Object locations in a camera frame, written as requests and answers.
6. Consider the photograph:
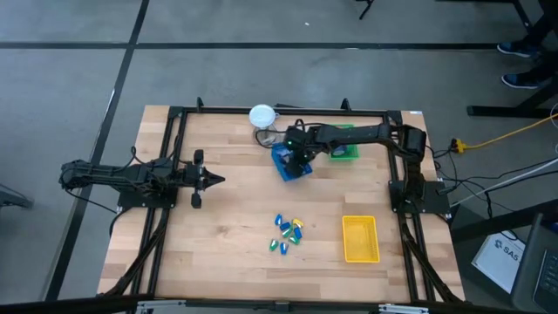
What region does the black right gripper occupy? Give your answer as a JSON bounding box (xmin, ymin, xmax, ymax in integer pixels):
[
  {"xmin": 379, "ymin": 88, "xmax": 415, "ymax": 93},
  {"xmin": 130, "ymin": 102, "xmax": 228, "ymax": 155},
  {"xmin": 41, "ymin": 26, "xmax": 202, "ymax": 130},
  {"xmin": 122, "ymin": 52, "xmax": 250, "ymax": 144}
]
[{"xmin": 282, "ymin": 126, "xmax": 326, "ymax": 178}]

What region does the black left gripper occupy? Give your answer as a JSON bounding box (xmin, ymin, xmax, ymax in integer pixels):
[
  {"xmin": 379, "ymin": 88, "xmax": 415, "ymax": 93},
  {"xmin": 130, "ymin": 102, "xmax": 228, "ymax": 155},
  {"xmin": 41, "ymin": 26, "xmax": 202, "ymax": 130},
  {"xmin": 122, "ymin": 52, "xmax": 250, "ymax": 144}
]
[{"xmin": 180, "ymin": 149, "xmax": 226, "ymax": 209}]

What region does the blue plastic basket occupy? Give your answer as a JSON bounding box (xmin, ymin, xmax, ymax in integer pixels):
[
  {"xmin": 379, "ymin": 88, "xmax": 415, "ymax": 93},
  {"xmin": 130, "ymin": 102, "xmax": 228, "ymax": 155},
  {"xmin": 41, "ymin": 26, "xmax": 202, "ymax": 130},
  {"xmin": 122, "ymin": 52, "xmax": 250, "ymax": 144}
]
[{"xmin": 270, "ymin": 142, "xmax": 314, "ymax": 182}]

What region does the green plastic basket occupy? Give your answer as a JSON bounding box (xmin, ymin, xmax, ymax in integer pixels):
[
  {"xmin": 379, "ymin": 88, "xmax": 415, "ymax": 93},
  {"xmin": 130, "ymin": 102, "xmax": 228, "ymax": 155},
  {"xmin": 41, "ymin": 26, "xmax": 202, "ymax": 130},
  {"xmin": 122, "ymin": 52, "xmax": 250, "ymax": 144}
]
[{"xmin": 329, "ymin": 124, "xmax": 359, "ymax": 161}]

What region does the yellow plastic basket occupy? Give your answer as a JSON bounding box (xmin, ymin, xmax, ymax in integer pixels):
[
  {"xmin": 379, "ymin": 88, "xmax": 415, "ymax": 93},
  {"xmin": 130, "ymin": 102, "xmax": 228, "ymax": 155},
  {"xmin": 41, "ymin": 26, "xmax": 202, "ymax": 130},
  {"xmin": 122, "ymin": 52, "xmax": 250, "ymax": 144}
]
[{"xmin": 342, "ymin": 215, "xmax": 381, "ymax": 263}]

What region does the white brass mushroom lamp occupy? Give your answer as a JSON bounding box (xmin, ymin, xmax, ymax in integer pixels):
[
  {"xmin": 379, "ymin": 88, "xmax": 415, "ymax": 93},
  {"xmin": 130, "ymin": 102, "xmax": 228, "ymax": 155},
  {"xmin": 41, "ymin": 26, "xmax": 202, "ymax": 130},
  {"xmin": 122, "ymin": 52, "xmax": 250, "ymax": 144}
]
[{"xmin": 248, "ymin": 103, "xmax": 282, "ymax": 147}]

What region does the black stand leg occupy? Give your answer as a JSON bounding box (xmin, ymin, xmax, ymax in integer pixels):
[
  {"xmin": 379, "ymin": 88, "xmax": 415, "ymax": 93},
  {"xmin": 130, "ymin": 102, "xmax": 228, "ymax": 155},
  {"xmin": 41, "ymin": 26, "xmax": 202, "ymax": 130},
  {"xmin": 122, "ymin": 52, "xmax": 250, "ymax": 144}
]
[{"xmin": 355, "ymin": 0, "xmax": 376, "ymax": 21}]

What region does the black stand foot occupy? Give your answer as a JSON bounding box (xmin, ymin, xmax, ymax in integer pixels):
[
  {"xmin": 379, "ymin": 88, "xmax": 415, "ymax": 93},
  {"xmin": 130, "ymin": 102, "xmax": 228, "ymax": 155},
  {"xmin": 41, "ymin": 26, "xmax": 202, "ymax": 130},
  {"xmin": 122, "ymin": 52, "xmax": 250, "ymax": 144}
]
[{"xmin": 0, "ymin": 182, "xmax": 34, "ymax": 209}]

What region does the black desk base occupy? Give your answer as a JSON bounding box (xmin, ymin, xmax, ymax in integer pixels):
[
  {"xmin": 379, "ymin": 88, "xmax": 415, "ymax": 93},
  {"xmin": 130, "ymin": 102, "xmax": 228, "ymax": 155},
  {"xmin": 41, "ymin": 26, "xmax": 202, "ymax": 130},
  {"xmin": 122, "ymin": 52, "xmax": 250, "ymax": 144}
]
[{"xmin": 466, "ymin": 82, "xmax": 558, "ymax": 119}]

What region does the white printed box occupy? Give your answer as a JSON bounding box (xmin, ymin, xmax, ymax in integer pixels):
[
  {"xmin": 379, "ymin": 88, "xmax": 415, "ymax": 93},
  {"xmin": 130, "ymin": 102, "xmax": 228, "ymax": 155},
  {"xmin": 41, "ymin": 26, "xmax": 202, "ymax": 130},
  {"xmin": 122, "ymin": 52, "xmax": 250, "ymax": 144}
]
[{"xmin": 471, "ymin": 232, "xmax": 527, "ymax": 294}]

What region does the person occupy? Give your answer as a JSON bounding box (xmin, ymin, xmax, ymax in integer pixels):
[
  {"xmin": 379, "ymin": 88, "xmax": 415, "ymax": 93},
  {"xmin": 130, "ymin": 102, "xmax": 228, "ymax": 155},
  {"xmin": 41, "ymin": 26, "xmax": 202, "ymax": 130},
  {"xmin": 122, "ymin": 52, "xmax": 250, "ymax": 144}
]
[{"xmin": 496, "ymin": 0, "xmax": 558, "ymax": 91}]

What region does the grey laptop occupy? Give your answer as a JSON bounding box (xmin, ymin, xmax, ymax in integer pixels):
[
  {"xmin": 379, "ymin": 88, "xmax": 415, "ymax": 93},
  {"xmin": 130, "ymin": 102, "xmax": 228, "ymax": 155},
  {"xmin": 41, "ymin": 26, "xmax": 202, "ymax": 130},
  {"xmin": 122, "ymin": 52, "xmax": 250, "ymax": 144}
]
[{"xmin": 510, "ymin": 212, "xmax": 558, "ymax": 314}]

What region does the black aluminium rig frame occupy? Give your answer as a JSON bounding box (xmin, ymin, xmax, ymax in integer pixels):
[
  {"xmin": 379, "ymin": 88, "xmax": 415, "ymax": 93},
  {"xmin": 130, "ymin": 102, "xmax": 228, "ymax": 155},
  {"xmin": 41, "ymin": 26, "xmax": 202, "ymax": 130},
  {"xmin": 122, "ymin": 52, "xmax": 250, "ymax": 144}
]
[{"xmin": 98, "ymin": 96, "xmax": 466, "ymax": 306}]

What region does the silver aluminium bracket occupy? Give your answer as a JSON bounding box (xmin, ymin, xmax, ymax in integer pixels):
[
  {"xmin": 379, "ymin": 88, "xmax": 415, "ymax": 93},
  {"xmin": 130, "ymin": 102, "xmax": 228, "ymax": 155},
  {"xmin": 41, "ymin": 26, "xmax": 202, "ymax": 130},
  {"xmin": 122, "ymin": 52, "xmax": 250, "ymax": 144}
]
[
  {"xmin": 378, "ymin": 304, "xmax": 431, "ymax": 314},
  {"xmin": 134, "ymin": 299, "xmax": 187, "ymax": 314}
]

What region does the yellow extension cable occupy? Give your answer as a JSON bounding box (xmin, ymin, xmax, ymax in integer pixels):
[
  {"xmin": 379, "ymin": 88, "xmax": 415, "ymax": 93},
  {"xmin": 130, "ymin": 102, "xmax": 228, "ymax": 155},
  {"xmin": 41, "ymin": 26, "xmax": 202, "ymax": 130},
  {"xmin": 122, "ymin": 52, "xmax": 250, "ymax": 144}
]
[{"xmin": 451, "ymin": 112, "xmax": 558, "ymax": 154}]

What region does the grey floor cable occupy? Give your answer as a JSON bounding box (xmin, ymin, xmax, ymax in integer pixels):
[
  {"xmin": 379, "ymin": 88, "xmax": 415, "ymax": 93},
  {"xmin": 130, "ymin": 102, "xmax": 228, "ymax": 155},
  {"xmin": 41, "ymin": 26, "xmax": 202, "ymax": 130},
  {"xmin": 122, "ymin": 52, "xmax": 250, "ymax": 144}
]
[{"xmin": 448, "ymin": 157, "xmax": 558, "ymax": 204}]

